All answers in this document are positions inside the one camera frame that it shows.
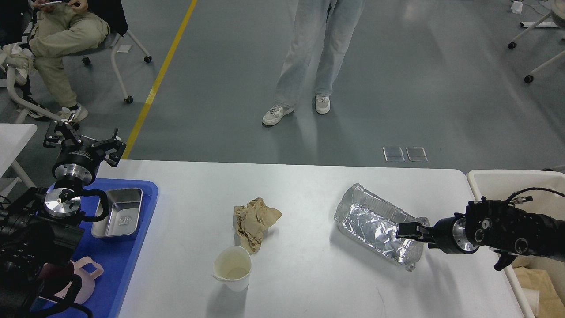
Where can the pink mug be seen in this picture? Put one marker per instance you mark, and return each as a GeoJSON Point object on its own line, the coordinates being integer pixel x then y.
{"type": "Point", "coordinates": [86, 268]}

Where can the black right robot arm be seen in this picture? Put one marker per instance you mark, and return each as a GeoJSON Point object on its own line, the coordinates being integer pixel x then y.
{"type": "Point", "coordinates": [500, 225]}

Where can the white office chair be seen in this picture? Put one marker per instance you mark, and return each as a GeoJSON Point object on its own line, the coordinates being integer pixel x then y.
{"type": "Point", "coordinates": [111, 43]}

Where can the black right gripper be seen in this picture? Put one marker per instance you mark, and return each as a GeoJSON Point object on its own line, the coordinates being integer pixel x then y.
{"type": "Point", "coordinates": [447, 235]}

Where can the brown paper in bin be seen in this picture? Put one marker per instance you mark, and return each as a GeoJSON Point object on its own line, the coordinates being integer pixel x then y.
{"type": "Point", "coordinates": [550, 304]}

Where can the clear floor plate right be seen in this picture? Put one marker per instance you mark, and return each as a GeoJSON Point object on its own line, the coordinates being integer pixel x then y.
{"type": "Point", "coordinates": [416, 154]}

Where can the seated person khaki trousers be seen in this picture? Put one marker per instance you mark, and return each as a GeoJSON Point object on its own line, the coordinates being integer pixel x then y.
{"type": "Point", "coordinates": [62, 30]}

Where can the stainless steel rectangular tray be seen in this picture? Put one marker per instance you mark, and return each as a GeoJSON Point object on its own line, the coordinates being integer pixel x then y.
{"type": "Point", "coordinates": [122, 223]}

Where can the white paper cup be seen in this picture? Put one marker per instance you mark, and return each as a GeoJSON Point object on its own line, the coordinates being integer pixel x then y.
{"type": "Point", "coordinates": [233, 267]}

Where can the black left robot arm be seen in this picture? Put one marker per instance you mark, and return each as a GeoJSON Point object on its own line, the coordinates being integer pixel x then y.
{"type": "Point", "coordinates": [43, 225]}

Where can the blue plastic tray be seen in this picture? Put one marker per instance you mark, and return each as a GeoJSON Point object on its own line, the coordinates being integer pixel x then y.
{"type": "Point", "coordinates": [117, 256]}

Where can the clear floor plate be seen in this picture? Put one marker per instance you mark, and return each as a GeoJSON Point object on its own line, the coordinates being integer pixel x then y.
{"type": "Point", "coordinates": [416, 154]}
{"type": "Point", "coordinates": [393, 154]}

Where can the aluminium foil container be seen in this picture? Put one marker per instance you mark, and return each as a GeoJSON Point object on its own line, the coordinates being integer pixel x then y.
{"type": "Point", "coordinates": [372, 222]}

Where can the brown paper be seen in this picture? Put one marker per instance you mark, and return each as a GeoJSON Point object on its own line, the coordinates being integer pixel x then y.
{"type": "Point", "coordinates": [252, 220]}
{"type": "Point", "coordinates": [550, 304]}

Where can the clear floor plate left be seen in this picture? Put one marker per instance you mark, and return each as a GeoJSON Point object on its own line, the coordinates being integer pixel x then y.
{"type": "Point", "coordinates": [393, 154]}

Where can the white side table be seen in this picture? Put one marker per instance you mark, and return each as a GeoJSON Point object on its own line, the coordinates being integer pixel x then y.
{"type": "Point", "coordinates": [13, 138]}

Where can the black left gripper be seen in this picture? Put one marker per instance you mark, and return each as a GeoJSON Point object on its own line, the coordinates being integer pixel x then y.
{"type": "Point", "coordinates": [77, 160]}

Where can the standing person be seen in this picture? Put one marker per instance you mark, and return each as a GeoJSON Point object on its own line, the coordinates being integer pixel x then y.
{"type": "Point", "coordinates": [336, 20]}

